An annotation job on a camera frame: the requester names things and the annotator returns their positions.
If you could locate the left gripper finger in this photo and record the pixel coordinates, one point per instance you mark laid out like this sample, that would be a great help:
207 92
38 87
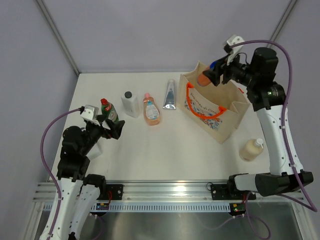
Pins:
102 119
115 128

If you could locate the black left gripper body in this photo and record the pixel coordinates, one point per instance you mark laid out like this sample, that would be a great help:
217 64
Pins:
94 132

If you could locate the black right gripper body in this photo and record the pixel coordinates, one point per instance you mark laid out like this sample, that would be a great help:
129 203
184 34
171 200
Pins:
237 71

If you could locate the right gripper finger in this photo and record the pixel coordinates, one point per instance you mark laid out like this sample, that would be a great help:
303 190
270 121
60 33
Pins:
219 64
213 76

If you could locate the green dish soap bottle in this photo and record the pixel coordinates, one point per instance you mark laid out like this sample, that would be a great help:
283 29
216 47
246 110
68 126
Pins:
108 109

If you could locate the orange bottle blue cap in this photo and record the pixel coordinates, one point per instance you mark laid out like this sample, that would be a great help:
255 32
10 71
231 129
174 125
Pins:
203 80

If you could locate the white bottle black cap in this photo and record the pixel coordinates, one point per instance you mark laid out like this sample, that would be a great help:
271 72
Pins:
130 104

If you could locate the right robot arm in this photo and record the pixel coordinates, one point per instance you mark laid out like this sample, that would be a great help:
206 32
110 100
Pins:
286 173

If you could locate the white box under arm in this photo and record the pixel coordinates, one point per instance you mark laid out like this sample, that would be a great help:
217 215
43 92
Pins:
94 152

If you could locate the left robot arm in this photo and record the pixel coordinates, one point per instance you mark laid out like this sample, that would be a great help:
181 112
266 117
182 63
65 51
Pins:
76 190

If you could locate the pink shampoo bottle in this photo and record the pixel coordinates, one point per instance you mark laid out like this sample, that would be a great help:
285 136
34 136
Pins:
150 110

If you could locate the silver tube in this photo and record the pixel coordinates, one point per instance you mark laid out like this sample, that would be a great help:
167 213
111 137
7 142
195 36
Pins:
169 100

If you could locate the cream pump bottle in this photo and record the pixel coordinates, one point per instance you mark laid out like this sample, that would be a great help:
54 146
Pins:
252 149

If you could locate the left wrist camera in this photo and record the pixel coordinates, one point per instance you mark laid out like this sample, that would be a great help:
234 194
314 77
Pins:
90 114

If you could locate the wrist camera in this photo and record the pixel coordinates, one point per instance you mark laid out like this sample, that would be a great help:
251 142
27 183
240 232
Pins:
90 114
232 43

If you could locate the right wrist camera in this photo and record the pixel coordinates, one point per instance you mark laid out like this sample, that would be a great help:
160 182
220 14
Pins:
232 43

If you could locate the canvas bag orange handles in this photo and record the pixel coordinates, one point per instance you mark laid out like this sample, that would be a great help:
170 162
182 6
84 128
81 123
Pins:
218 110

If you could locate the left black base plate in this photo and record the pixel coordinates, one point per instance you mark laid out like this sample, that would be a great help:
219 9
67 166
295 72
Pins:
114 191

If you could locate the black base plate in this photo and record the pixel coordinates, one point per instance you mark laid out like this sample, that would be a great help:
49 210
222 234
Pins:
222 192
114 191

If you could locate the aluminium rail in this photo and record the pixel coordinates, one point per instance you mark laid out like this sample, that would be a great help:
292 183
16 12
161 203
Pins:
154 191

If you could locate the white slotted cable duct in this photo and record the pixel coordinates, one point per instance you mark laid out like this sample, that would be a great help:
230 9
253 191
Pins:
162 207

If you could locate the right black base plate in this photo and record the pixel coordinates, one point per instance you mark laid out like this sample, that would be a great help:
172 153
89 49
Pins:
222 192

